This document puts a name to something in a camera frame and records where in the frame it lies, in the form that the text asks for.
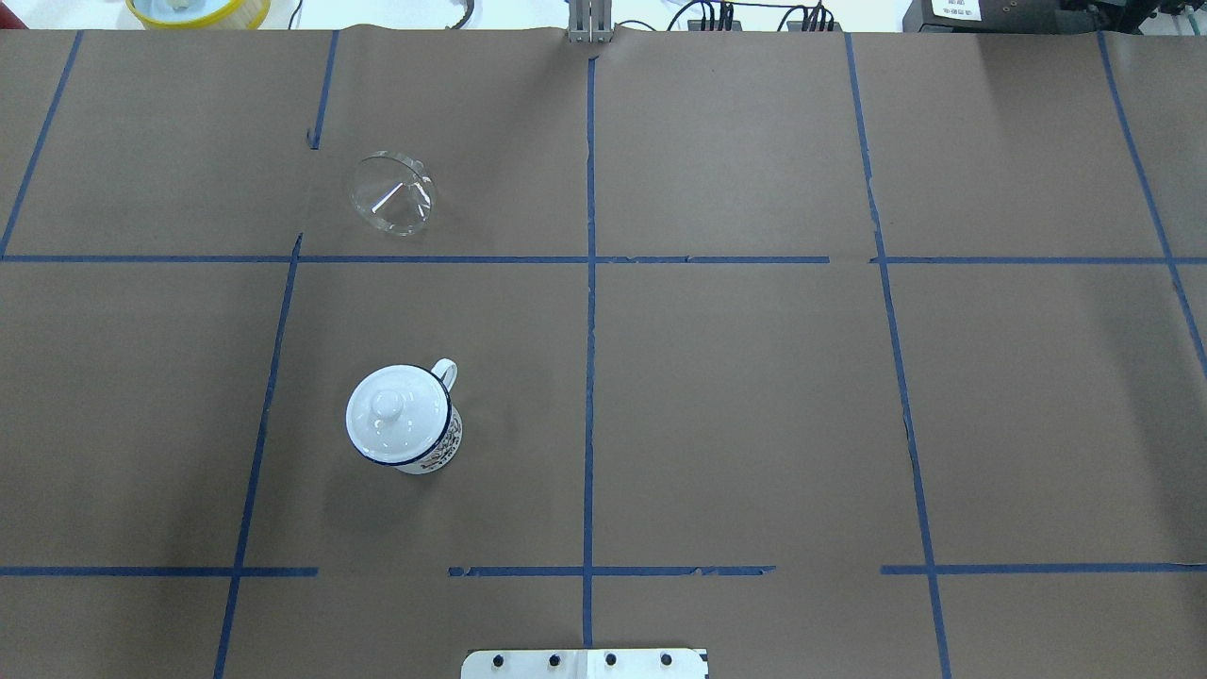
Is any black box with label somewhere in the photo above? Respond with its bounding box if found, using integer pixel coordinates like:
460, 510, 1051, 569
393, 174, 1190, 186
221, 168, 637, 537
900, 1, 1062, 35

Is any white enamel mug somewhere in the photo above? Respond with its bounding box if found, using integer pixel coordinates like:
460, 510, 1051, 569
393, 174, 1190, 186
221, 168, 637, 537
345, 358, 463, 475

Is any aluminium frame post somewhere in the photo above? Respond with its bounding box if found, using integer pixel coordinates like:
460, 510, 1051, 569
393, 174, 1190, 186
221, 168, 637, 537
566, 0, 616, 43

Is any clear glass funnel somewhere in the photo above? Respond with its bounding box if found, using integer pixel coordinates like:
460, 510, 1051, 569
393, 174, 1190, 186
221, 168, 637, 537
346, 151, 436, 238

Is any white enamel mug lid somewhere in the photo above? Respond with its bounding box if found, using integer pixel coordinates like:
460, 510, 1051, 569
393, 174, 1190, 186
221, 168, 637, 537
345, 365, 453, 466

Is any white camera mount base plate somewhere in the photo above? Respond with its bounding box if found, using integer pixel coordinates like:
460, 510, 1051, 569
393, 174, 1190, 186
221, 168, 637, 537
460, 648, 710, 678

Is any brown paper table cover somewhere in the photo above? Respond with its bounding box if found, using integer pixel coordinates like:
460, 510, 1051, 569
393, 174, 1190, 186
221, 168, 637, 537
2, 25, 1205, 678

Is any yellow tape roll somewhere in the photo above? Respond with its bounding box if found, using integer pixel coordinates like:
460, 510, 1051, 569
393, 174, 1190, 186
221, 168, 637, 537
124, 1, 273, 30

